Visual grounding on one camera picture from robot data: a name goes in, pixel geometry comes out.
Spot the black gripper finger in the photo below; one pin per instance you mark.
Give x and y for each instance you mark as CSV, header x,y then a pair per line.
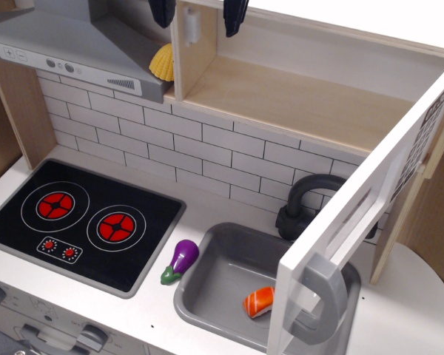
x,y
163,11
234,12

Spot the white toy microwave door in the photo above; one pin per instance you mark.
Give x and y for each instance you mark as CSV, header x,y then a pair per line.
x,y
310,293

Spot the wooden microwave cabinet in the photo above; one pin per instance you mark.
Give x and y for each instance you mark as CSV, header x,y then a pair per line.
x,y
340,74

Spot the white door latch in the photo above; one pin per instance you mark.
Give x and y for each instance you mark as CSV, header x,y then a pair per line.
x,y
192,25

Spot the yellow toy shell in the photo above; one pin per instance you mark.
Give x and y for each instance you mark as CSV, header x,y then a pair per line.
x,y
162,64

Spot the grey range hood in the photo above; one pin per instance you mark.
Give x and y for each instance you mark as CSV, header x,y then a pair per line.
x,y
83,41

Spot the black toy faucet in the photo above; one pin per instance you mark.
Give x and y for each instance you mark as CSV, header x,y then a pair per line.
x,y
292,220

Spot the black toy stove top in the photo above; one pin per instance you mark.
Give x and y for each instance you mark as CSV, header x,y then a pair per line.
x,y
89,227

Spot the purple toy eggplant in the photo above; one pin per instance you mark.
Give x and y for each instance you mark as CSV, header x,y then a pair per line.
x,y
185,254

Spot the grey toy sink basin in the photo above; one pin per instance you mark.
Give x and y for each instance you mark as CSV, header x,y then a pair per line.
x,y
235,261

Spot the orange salmon sushi toy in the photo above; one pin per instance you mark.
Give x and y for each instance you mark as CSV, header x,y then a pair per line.
x,y
259,302

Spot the grey oven knob right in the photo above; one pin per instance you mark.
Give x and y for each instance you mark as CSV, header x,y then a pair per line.
x,y
92,337

